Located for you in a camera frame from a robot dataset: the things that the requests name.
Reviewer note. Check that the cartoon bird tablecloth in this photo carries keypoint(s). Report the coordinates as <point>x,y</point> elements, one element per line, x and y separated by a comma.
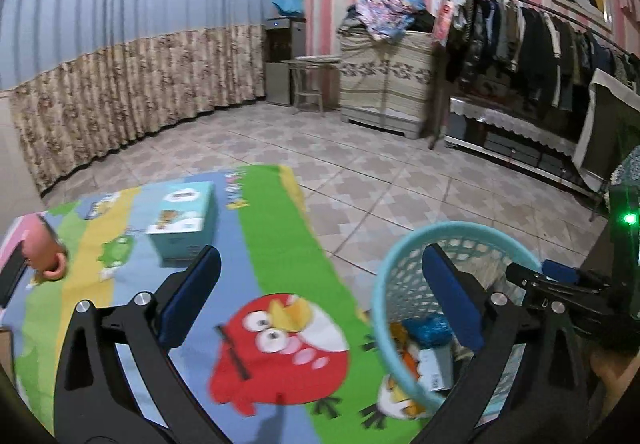
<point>280,234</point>

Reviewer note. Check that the pink hanging bag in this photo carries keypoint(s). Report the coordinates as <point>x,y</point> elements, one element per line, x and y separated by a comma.
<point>442,24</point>

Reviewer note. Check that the pink mug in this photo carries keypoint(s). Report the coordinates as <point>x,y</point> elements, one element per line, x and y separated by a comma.
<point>42,244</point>

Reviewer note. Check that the light blue tissue box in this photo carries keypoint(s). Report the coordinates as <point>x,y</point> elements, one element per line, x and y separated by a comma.
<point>180,224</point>

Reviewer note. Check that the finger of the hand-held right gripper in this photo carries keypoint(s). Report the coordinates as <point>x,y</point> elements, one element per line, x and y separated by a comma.
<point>560,270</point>
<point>540,286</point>

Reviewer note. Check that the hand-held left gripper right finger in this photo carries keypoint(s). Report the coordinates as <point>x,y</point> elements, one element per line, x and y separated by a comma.
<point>450,294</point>

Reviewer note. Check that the water dispenser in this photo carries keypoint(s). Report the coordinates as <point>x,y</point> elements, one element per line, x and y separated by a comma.
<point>280,59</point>

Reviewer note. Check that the teal plastic basket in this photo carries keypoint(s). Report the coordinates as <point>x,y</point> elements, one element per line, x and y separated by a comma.
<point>400,254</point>

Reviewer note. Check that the dark panel with white edge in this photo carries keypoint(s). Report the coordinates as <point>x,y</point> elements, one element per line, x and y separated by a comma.
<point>615,134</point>

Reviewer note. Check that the black phone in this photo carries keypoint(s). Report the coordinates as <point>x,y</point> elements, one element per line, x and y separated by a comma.
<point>10,279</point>

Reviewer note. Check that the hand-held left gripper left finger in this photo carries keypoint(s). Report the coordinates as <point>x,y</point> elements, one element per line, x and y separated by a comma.
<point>192,294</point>

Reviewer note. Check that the metal clothes rack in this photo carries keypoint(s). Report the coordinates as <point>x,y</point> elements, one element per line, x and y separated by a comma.
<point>439,114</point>

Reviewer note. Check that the low shelf with lace cloth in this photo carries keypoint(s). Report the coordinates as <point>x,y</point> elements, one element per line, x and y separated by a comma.
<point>510,116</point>

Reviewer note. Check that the blue bag on dispenser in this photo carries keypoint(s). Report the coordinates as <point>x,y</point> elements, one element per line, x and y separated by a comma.
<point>288,4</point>

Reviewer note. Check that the cabinet with patterned cover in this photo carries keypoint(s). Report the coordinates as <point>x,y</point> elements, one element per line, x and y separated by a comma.
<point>385,74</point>

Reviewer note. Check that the blue mesh bath sponge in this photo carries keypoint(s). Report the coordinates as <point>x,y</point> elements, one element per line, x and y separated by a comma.
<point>427,331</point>

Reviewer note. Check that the pile of clothes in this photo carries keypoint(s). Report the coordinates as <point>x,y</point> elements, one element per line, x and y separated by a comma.
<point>390,9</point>

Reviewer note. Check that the white cabinet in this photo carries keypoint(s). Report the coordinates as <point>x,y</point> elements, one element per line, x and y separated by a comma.
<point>15,154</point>

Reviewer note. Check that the phone with brown case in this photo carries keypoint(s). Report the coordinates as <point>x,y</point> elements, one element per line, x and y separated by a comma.
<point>5,349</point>

